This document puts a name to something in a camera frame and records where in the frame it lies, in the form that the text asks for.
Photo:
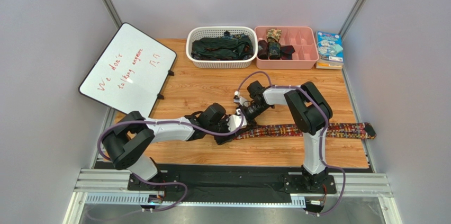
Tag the multicoloured checked patterned tie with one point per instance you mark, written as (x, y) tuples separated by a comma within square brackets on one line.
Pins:
[(361, 131)]

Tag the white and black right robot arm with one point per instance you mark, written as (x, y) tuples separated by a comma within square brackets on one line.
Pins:
[(311, 114)]

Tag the whiteboard with red writing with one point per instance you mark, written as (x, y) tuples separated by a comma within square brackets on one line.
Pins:
[(130, 73)]

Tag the rolled dark green tie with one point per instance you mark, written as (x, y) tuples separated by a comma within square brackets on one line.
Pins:
[(274, 51)]

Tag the yellow book under box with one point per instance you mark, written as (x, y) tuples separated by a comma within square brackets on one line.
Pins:
[(321, 65)]

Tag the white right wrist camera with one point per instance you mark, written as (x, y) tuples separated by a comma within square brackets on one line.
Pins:
[(239, 100)]

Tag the pink divided organiser tray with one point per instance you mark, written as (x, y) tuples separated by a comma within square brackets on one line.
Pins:
[(301, 38)]

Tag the rolled dark maroon tie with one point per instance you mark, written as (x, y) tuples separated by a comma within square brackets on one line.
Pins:
[(262, 50)]

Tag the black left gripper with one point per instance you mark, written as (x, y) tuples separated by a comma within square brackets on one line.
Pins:
[(225, 133)]

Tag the white perforated plastic basket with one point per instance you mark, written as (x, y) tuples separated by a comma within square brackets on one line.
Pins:
[(218, 31)]

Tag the dark green ties pile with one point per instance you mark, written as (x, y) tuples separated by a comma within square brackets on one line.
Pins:
[(228, 47)]

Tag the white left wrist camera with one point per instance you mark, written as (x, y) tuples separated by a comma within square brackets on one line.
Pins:
[(237, 121)]

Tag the aluminium frame rail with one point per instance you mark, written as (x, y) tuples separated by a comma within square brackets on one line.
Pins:
[(108, 186)]

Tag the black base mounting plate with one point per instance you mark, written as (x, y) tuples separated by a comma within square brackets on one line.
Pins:
[(236, 184)]

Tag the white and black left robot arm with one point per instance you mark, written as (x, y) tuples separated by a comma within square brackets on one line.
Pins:
[(124, 143)]

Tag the rolled dark red tie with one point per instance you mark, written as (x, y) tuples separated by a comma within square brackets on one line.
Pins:
[(287, 52)]

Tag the blue packaged box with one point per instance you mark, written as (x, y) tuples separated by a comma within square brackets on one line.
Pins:
[(329, 47)]

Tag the rolled floral beige tie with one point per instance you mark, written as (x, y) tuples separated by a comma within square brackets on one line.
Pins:
[(273, 35)]

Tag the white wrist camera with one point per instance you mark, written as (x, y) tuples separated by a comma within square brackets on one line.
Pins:
[(237, 121), (239, 100)]

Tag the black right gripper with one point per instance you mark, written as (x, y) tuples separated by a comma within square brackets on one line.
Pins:
[(244, 113)]

